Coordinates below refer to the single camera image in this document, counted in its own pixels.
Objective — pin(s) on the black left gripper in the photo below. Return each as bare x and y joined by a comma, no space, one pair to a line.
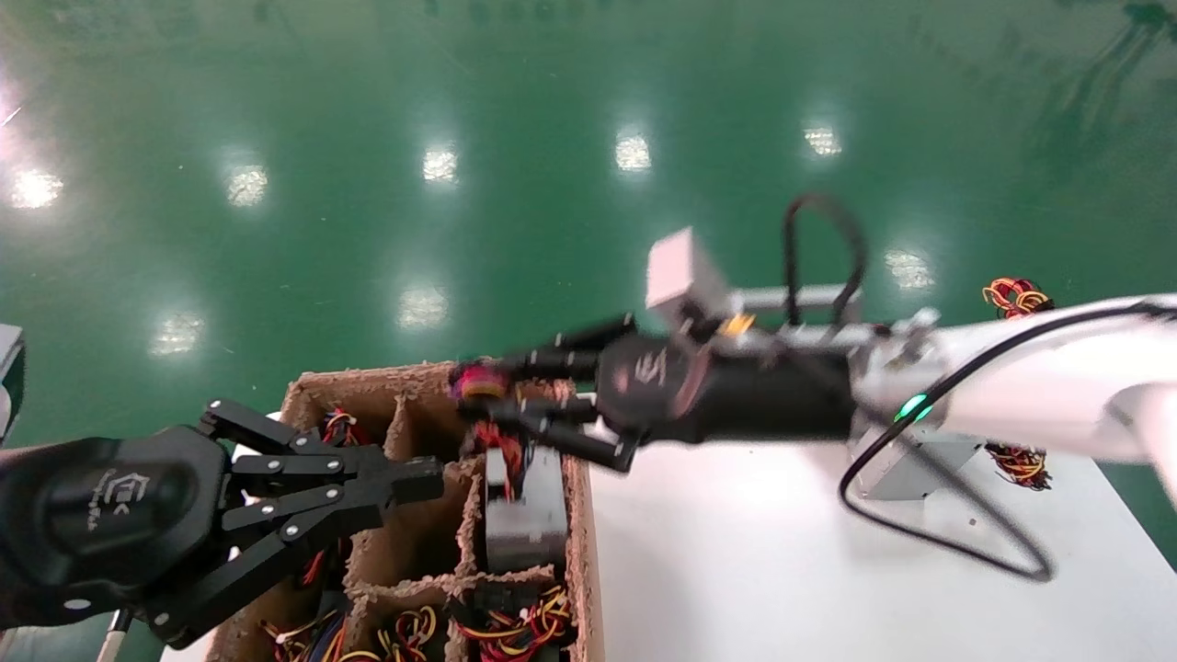
110,524

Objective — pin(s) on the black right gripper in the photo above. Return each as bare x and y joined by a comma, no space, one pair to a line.
736,400

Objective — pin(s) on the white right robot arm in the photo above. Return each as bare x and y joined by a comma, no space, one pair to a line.
1057,386

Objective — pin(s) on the brown cardboard divider box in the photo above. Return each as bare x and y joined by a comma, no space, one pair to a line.
414,552

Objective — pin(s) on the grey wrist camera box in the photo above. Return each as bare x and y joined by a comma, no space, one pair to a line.
685,271
9,368

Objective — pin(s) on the silver camera mount bracket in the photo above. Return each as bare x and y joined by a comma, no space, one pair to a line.
809,338

